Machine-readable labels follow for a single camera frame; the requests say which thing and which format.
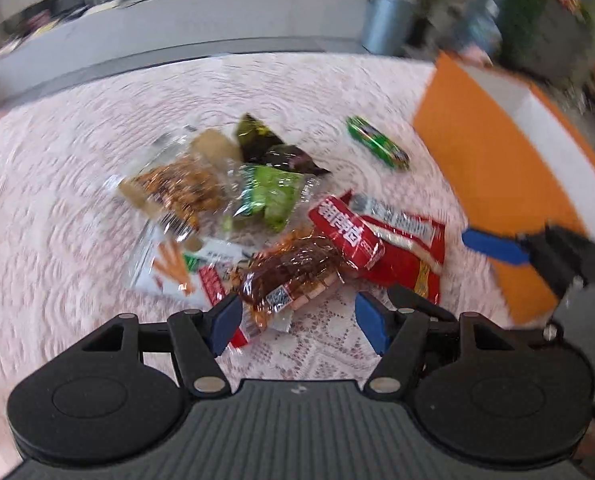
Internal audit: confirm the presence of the green candy bar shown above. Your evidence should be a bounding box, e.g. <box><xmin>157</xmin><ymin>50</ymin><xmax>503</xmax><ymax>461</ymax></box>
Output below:
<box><xmin>346</xmin><ymin>115</ymin><xmax>411</xmax><ymax>172</ymax></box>

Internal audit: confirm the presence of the orange storage box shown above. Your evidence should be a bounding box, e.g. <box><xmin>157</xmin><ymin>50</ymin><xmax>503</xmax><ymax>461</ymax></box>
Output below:
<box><xmin>412</xmin><ymin>51</ymin><xmax>595</xmax><ymax>326</ymax></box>

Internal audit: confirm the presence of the small red snack packet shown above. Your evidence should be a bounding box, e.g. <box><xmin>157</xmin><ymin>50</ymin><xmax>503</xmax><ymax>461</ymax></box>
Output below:
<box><xmin>308</xmin><ymin>194</ymin><xmax>385</xmax><ymax>272</ymax></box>

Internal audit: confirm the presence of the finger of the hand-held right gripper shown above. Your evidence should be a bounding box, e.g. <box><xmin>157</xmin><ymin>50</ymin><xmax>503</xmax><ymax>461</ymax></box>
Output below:
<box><xmin>461</xmin><ymin>223</ymin><xmax>595</xmax><ymax>301</ymax></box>

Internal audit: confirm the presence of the white spicy stick snack packet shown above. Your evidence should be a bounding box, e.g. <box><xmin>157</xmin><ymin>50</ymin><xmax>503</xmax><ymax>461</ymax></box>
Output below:
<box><xmin>130</xmin><ymin>225</ymin><xmax>250</xmax><ymax>311</ymax></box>

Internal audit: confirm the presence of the clear nut snack packet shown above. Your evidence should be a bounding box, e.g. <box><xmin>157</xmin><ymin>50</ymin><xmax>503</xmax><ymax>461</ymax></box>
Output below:
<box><xmin>108</xmin><ymin>127</ymin><xmax>239</xmax><ymax>241</ymax></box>

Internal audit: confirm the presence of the dark green triangular snack packet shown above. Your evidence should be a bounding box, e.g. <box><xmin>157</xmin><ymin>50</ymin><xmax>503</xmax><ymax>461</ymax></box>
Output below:
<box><xmin>234</xmin><ymin>114</ymin><xmax>331</xmax><ymax>178</ymax></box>

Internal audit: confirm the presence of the brown clear snack packet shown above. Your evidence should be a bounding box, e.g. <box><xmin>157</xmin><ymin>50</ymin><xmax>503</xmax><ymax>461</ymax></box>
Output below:
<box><xmin>237</xmin><ymin>227</ymin><xmax>345</xmax><ymax>332</ymax></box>

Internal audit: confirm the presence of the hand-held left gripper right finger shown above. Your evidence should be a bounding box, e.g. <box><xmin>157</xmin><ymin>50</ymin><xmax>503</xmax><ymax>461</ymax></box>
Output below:
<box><xmin>355</xmin><ymin>284</ymin><xmax>533</xmax><ymax>396</ymax></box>

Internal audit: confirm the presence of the thin red strip packet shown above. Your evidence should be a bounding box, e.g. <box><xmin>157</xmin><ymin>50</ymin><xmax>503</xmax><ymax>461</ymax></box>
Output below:
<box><xmin>197</xmin><ymin>265</ymin><xmax>250</xmax><ymax>348</ymax></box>

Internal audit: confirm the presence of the grey drawer cabinet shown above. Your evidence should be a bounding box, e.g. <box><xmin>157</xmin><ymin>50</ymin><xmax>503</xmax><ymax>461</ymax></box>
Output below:
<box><xmin>527</xmin><ymin>0</ymin><xmax>595</xmax><ymax>86</ymax></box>

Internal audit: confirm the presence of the blue water jug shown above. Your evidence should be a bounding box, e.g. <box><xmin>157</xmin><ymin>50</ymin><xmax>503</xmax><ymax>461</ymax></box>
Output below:
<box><xmin>460</xmin><ymin>0</ymin><xmax>503</xmax><ymax>61</ymax></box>

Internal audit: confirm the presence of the long grey tv cabinet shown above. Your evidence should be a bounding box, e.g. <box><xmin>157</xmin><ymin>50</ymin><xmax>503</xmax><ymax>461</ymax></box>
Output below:
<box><xmin>0</xmin><ymin>0</ymin><xmax>378</xmax><ymax>98</ymax></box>

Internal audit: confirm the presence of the large red snack packet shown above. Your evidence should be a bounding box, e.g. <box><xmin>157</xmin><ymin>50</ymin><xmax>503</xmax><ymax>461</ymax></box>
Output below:
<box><xmin>340</xmin><ymin>191</ymin><xmax>445</xmax><ymax>306</ymax></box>

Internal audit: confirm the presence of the green ivy plant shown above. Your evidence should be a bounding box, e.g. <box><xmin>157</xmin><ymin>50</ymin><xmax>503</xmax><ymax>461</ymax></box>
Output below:
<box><xmin>500</xmin><ymin>0</ymin><xmax>558</xmax><ymax>61</ymax></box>

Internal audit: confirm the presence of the grey trash bin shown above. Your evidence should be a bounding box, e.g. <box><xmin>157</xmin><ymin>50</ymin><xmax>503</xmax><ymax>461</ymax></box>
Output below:
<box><xmin>362</xmin><ymin>0</ymin><xmax>418</xmax><ymax>56</ymax></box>

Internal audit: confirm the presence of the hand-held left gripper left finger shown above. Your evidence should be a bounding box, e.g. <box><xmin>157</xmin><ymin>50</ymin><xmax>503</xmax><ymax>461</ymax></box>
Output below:
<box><xmin>80</xmin><ymin>294</ymin><xmax>244</xmax><ymax>397</ymax></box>

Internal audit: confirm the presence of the light green snack packet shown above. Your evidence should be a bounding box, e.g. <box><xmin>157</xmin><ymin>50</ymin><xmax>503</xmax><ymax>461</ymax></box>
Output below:
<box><xmin>224</xmin><ymin>162</ymin><xmax>321</xmax><ymax>233</ymax></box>

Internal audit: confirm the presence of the pink lace tablecloth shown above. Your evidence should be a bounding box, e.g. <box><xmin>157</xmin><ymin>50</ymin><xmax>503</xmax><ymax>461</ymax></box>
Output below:
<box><xmin>0</xmin><ymin>52</ymin><xmax>528</xmax><ymax>480</ymax></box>

